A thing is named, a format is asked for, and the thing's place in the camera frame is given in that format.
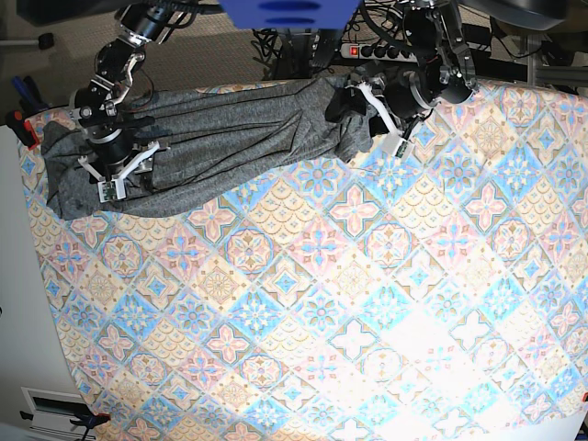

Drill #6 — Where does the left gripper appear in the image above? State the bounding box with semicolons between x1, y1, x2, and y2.
324;68;436;138

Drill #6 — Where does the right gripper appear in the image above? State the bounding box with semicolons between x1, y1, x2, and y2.
85;126;155;191

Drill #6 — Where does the grey t-shirt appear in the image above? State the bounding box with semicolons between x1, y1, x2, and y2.
41;75;376;221

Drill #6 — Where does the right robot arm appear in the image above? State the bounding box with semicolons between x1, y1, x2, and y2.
73;1;204;189

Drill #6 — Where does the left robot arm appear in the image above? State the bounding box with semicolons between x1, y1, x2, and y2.
325;1;478;140

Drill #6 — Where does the white power strip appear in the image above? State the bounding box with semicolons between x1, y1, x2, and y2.
339;43;417;63

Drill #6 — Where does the red black clamp top left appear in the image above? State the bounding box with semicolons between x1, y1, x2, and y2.
5;110;40;150

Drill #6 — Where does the patterned tablecloth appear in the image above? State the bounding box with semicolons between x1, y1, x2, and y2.
18;84;587;440

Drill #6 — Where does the blue black clamp bottom left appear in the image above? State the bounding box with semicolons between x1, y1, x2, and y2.
19;411;111;435

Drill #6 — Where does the white vent panel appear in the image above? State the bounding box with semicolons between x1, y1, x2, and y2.
19;387;89;440

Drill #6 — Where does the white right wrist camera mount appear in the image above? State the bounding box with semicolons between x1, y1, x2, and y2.
77;141;168;203

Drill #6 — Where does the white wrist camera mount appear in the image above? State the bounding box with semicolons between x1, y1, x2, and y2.
77;141;168;203
345;73;437;160

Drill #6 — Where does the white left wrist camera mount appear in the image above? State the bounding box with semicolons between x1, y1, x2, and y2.
345;73;437;160

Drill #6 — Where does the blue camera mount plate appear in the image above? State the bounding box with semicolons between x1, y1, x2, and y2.
219;0;360;29

